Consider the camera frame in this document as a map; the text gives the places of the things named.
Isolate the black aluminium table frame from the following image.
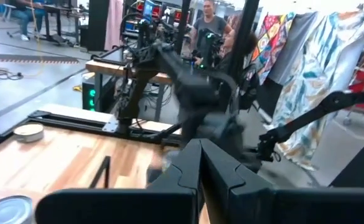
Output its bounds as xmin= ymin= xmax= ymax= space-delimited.
xmin=0 ymin=0 xmax=261 ymax=155

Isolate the gold lid seafood can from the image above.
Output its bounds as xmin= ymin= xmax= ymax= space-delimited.
xmin=12 ymin=123 xmax=45 ymax=144

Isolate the silver lid seafood can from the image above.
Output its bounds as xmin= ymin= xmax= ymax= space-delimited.
xmin=0 ymin=195 xmax=35 ymax=224

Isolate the white blue patterned cloth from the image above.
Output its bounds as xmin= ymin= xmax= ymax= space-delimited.
xmin=264 ymin=4 xmax=364 ymax=171

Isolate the wooden background table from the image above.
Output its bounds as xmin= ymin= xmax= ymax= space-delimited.
xmin=85 ymin=58 xmax=173 ymax=122

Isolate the colourful patterned cloth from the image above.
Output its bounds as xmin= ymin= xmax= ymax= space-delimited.
xmin=250 ymin=12 xmax=297 ymax=85

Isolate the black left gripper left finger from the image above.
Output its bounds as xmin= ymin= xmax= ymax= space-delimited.
xmin=34 ymin=138 xmax=202 ymax=224

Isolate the black pillar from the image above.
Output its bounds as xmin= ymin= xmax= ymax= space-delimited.
xmin=86 ymin=0 xmax=110 ymax=52

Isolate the black office desk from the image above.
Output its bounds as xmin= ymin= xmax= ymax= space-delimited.
xmin=41 ymin=2 xmax=80 ymax=44

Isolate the pink curtain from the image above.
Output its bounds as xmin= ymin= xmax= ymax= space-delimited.
xmin=103 ymin=0 xmax=125 ymax=52

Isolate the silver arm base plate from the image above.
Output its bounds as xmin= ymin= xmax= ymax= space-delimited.
xmin=102 ymin=119 xmax=121 ymax=134

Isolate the black computer tower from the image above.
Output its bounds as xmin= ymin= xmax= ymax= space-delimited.
xmin=82 ymin=74 xmax=118 ymax=113

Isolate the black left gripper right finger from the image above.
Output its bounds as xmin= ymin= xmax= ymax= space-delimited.
xmin=200 ymin=138 xmax=364 ymax=224

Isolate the wooden shelf with black frame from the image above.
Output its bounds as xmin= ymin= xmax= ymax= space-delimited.
xmin=0 ymin=154 xmax=113 ymax=224

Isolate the blue screen monitor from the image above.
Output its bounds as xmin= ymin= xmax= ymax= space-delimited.
xmin=142 ymin=0 xmax=156 ymax=22

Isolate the grey cloth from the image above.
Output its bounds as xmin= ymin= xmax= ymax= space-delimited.
xmin=267 ymin=11 xmax=321 ymax=86

